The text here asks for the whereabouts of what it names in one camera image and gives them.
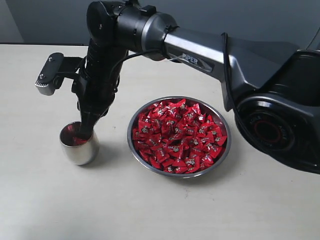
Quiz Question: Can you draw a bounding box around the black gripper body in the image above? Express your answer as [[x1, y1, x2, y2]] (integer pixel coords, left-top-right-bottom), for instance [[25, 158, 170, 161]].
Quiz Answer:
[[72, 41, 125, 120]]

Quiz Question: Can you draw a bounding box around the pile of red wrapped candies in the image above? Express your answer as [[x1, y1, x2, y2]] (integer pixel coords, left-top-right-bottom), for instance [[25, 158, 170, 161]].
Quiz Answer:
[[131, 98, 228, 175]]

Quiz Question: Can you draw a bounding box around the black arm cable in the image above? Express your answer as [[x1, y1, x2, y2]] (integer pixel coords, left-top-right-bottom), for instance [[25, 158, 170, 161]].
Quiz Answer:
[[109, 32, 253, 141]]

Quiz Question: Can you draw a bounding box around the stainless steel cup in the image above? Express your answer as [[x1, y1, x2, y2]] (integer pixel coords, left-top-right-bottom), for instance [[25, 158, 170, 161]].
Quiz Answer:
[[59, 131, 100, 166]]

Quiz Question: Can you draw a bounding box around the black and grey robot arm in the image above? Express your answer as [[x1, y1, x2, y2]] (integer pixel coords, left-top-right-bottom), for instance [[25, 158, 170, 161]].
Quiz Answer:
[[73, 0, 320, 174]]

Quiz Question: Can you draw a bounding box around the stainless steel bowl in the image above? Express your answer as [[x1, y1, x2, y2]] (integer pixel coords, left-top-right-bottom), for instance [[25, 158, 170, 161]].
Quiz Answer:
[[126, 95, 232, 179]]

